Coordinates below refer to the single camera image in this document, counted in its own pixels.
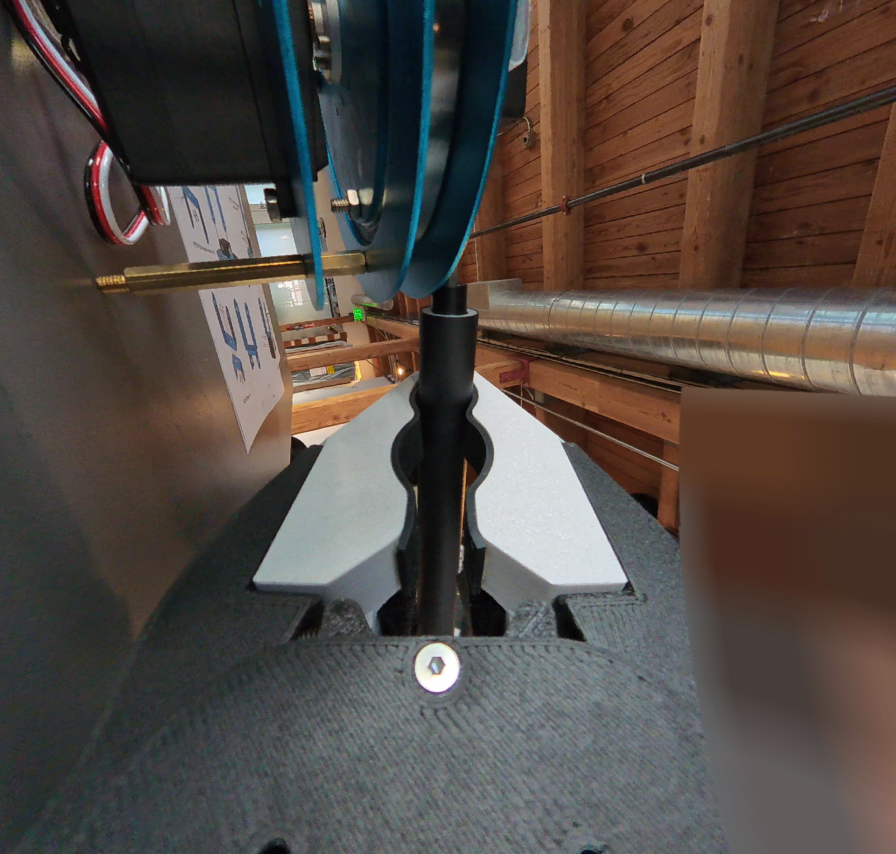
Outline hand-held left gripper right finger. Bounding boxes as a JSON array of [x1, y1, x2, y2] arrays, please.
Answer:
[[468, 373, 629, 607]]

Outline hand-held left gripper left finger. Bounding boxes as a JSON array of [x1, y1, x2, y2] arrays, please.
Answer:
[[252, 376, 422, 618]]

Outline blue toy robot arm base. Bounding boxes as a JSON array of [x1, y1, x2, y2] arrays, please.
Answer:
[[42, 0, 527, 312]]

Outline grey desk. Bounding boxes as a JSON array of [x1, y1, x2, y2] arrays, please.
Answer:
[[0, 0, 296, 854]]

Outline printed instruction sheet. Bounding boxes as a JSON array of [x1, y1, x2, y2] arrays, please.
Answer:
[[168, 185, 287, 454]]

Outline black ceiling pipe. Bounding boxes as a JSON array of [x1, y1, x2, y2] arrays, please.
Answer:
[[469, 84, 896, 240]]

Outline silver air duct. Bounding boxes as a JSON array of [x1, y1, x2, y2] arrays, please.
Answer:
[[468, 278, 896, 397]]

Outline red white black servo cable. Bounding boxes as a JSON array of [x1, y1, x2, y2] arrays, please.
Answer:
[[0, 0, 172, 247]]

